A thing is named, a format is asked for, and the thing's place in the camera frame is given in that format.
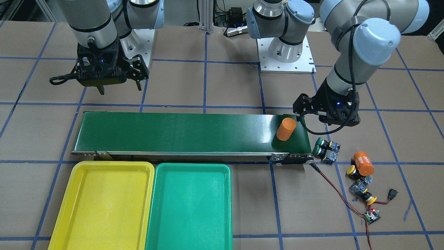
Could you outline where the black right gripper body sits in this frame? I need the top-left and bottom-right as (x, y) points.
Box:
(72, 44), (134, 87)

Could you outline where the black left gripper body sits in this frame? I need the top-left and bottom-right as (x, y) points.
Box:
(312, 83), (361, 126)

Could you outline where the plain orange cylinder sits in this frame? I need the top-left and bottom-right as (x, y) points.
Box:
(276, 117), (297, 141)

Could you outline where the orange cylinder with 4680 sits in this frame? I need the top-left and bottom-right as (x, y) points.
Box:
(353, 151), (375, 176)

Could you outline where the yellow push button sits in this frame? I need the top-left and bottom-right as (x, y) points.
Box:
(349, 181), (376, 205)
(346, 165), (373, 186)

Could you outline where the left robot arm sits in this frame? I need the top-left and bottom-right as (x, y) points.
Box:
(246, 0), (430, 126)

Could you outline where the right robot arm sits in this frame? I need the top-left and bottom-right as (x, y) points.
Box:
(49, 0), (164, 95)

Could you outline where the green push button upper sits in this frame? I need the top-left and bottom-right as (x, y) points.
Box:
(315, 137), (341, 152)

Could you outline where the green push button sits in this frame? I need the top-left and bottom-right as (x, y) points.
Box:
(312, 145), (338, 165)
(315, 137), (341, 152)

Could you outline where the green push button lower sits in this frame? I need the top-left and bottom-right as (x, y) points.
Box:
(312, 145), (338, 165)

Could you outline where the green conveyor belt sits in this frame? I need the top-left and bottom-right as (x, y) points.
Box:
(71, 112), (314, 165)

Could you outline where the motor controller circuit board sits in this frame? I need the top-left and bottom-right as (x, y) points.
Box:
(363, 208), (381, 224)

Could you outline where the yellow plastic tray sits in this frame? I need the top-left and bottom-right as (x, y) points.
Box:
(49, 160), (154, 250)

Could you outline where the green plastic tray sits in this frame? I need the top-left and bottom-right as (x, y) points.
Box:
(145, 163), (233, 250)

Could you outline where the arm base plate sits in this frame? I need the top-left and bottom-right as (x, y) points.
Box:
(120, 29), (156, 69)
(256, 36), (317, 74)

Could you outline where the aluminium frame post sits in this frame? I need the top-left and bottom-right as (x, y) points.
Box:
(197, 0), (214, 33)

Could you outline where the red black power cable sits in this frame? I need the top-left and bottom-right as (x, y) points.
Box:
(310, 163), (373, 250)

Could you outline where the black rocker switch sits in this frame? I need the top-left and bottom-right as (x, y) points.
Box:
(387, 189), (398, 202)

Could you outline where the red black switch cable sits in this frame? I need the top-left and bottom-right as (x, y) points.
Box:
(368, 198), (392, 212)

